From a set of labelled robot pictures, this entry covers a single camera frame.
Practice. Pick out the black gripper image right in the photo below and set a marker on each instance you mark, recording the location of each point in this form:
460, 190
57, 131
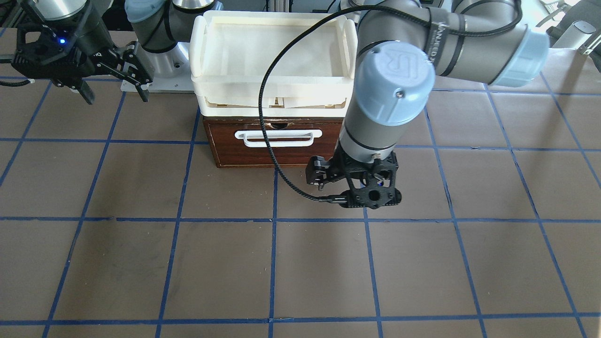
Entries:
315, 172

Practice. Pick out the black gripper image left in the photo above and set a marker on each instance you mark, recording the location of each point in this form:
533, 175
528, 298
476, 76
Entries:
95, 46

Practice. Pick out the wooden drawer with white handle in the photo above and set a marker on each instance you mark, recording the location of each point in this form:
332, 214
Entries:
238, 143

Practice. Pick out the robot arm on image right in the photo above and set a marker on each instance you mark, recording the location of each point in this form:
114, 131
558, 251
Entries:
402, 48

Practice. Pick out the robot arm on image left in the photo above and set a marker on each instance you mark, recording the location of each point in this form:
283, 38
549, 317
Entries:
158, 24

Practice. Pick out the white plastic tray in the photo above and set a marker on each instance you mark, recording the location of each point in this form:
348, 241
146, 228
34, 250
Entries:
230, 52

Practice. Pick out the brown wooden cabinet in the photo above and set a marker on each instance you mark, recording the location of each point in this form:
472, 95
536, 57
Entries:
227, 112

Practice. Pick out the metal base plate image left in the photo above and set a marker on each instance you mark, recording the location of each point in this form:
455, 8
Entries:
171, 70

